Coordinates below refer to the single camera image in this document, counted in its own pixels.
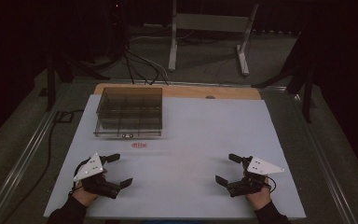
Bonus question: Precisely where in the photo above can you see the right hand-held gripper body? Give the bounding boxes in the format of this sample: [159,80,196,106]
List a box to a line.
[226,156,285,198]

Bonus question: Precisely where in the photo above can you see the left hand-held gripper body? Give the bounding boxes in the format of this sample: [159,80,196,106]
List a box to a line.
[73,152,121,200]

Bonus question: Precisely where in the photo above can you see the person's left hand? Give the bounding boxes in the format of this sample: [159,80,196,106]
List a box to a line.
[72,181,101,208]

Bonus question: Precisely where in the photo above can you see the person's right hand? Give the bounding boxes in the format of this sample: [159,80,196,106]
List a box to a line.
[245,188,273,211]

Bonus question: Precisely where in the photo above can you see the white table mat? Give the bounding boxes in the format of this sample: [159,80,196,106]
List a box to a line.
[42,94,308,220]

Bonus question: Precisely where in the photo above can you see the clear smoked compartment box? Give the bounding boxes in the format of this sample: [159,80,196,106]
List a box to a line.
[93,86,164,138]

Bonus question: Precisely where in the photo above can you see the wooden table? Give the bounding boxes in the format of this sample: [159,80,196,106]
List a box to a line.
[92,82,262,101]

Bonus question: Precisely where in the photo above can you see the black tripod stand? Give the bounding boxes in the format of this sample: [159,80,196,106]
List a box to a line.
[45,46,111,113]
[251,18,324,124]

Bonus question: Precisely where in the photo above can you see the white metal stand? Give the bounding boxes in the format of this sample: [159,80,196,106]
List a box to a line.
[168,0,259,77]

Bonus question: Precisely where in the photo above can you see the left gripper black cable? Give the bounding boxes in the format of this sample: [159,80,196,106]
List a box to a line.
[70,158,91,196]

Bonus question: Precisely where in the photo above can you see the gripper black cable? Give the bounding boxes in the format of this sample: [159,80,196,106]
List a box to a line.
[264,175,278,192]
[70,158,91,196]

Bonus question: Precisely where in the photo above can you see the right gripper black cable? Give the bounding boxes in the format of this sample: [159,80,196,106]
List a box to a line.
[264,175,278,192]

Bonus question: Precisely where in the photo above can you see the black floor cable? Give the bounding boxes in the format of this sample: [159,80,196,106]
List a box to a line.
[0,108,86,224]

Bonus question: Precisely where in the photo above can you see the aluminium floor rail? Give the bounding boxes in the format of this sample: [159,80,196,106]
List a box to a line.
[287,88,358,224]
[0,83,73,224]

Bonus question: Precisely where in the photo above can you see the bundle of floor cables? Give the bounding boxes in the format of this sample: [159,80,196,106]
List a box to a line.
[99,31,172,87]

